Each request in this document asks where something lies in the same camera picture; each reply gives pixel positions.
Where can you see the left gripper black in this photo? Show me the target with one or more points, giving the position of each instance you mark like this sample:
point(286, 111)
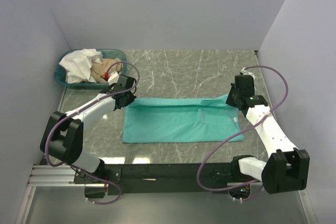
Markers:
point(131, 98)

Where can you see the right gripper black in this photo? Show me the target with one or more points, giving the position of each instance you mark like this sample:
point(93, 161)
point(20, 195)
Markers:
point(229, 100)

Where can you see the teal t shirt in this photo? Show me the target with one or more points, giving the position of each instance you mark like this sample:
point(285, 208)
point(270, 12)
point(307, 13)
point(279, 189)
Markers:
point(159, 120)

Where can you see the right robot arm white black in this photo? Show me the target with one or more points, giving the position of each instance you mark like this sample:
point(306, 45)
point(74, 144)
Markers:
point(287, 166)

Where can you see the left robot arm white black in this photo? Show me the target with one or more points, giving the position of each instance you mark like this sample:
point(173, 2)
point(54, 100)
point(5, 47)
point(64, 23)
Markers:
point(63, 136)

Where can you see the beige t shirt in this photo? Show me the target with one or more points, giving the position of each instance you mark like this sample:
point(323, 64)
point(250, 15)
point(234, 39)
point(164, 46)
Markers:
point(98, 71)

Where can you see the white t shirt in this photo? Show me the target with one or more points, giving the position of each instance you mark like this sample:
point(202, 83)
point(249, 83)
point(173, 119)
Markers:
point(78, 65)

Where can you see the teal plastic basket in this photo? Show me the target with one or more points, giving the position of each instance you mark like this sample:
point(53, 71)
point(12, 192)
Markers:
point(60, 73)

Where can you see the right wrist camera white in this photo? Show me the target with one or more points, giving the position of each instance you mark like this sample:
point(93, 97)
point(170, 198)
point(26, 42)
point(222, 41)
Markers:
point(244, 71)

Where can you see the aluminium frame rail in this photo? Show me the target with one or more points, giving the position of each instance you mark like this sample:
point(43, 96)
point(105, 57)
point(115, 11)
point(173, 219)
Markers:
point(43, 175)

